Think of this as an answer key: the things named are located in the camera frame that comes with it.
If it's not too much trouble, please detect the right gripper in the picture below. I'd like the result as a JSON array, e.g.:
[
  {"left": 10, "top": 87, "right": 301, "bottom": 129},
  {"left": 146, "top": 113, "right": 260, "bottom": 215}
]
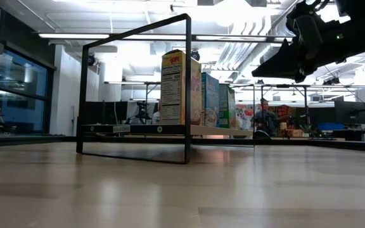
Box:
[{"left": 252, "top": 0, "right": 365, "bottom": 83}]

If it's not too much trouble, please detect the green cereal box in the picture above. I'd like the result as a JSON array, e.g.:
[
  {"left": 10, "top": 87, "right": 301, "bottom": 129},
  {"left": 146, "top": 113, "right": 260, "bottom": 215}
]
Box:
[{"left": 219, "top": 83, "right": 237, "bottom": 129}]

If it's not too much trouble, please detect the blue cereal box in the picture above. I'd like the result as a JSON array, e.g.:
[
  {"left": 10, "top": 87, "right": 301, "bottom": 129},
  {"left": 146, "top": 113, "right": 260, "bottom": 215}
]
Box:
[{"left": 201, "top": 72, "right": 221, "bottom": 128}]

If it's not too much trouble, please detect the yellow cereal box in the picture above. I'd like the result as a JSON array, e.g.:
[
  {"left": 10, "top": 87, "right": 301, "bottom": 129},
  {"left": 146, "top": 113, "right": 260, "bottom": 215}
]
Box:
[{"left": 160, "top": 49, "right": 203, "bottom": 126}]

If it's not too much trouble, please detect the dark floral print panel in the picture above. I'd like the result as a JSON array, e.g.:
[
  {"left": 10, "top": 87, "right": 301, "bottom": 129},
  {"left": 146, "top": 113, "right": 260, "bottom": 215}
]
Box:
[{"left": 277, "top": 106, "right": 297, "bottom": 127}]

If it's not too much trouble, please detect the black track light cluster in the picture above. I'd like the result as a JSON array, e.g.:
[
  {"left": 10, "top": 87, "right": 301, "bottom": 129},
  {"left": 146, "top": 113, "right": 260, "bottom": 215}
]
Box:
[{"left": 323, "top": 75, "right": 341, "bottom": 86}]

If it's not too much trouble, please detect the black monitor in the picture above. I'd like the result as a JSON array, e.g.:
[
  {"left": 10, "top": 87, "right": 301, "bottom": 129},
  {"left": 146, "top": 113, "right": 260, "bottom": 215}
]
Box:
[
  {"left": 84, "top": 101, "right": 106, "bottom": 125},
  {"left": 105, "top": 101, "right": 129, "bottom": 125},
  {"left": 334, "top": 100, "right": 365, "bottom": 125},
  {"left": 308, "top": 106, "right": 335, "bottom": 125}
]

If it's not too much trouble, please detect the fruit print panel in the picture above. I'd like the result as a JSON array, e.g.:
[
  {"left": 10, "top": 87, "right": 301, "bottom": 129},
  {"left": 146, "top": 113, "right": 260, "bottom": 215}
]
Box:
[{"left": 235, "top": 103, "right": 255, "bottom": 130}]

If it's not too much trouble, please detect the potted green plant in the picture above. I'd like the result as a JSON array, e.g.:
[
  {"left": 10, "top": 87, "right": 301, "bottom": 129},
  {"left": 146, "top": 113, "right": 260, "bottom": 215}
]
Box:
[{"left": 298, "top": 122, "right": 313, "bottom": 138}]

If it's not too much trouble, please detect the brown cardboard box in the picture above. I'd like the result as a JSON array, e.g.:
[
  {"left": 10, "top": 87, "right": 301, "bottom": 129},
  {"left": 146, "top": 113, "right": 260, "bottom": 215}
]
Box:
[{"left": 279, "top": 122, "right": 304, "bottom": 138}]

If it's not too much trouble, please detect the blue bin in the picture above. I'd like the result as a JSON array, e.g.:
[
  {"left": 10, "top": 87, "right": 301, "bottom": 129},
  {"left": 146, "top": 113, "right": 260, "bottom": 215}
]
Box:
[{"left": 316, "top": 122, "right": 345, "bottom": 132}]

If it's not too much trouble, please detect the long ceiling light strip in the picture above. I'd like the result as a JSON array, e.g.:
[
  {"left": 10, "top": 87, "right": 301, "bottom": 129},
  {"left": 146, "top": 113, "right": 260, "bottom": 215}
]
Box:
[{"left": 38, "top": 32, "right": 111, "bottom": 40}]

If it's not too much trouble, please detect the large glass window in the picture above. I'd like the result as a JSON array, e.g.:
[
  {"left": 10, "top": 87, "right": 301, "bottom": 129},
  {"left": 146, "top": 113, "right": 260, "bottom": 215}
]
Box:
[{"left": 0, "top": 47, "right": 56, "bottom": 134}]

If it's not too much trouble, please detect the silver ventilation duct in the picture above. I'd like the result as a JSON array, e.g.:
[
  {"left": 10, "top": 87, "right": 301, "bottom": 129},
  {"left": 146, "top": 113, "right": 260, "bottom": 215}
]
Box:
[{"left": 260, "top": 0, "right": 294, "bottom": 66}]

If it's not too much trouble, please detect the black rig frame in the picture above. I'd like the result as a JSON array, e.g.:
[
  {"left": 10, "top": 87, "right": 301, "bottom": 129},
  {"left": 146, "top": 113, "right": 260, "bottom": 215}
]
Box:
[
  {"left": 229, "top": 82, "right": 365, "bottom": 127},
  {"left": 104, "top": 80, "right": 172, "bottom": 104}
]

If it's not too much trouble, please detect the wooden shelf black metal frame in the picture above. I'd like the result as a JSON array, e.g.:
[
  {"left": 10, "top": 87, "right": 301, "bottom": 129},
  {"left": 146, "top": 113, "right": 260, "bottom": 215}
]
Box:
[{"left": 75, "top": 13, "right": 256, "bottom": 165}]

